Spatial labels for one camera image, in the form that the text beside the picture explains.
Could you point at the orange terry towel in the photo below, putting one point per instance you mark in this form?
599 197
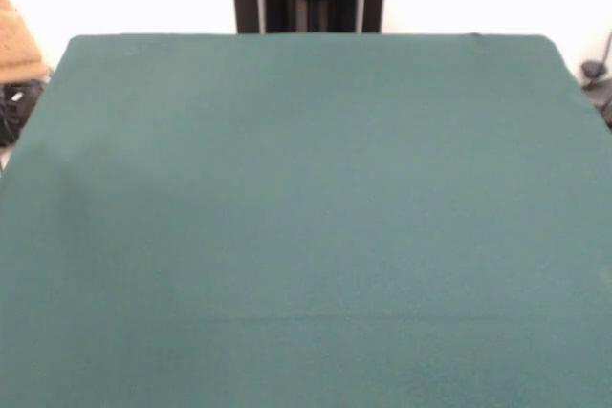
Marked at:
16 45

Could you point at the dark green tablecloth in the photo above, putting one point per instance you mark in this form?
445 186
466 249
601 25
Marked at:
311 236

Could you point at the black electronics pile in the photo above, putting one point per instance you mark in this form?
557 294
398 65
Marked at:
12 116

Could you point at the black clamp mount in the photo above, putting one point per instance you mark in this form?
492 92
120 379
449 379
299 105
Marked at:
595 71

